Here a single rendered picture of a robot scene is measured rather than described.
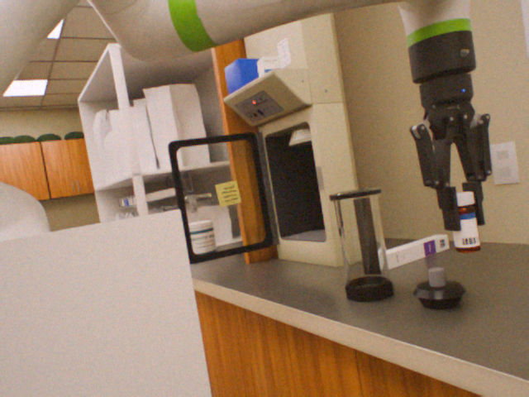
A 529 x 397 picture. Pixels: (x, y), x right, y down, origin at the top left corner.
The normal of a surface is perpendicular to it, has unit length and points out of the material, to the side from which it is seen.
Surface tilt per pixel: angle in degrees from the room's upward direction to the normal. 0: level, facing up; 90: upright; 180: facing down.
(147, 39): 132
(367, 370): 90
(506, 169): 90
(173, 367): 90
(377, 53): 90
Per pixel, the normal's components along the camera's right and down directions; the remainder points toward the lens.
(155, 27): -0.25, 0.59
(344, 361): -0.86, 0.16
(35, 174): 0.50, -0.04
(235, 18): -0.11, 0.77
